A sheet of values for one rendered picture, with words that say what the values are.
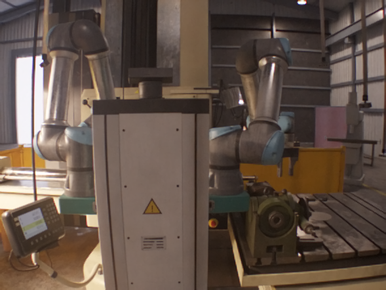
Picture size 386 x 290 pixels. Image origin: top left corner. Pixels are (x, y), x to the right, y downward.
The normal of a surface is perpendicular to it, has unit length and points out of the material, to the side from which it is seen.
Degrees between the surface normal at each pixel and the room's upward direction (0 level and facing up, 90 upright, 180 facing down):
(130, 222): 90
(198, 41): 90
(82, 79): 90
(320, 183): 90
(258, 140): 64
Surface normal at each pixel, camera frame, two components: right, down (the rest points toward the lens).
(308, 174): -0.03, 0.11
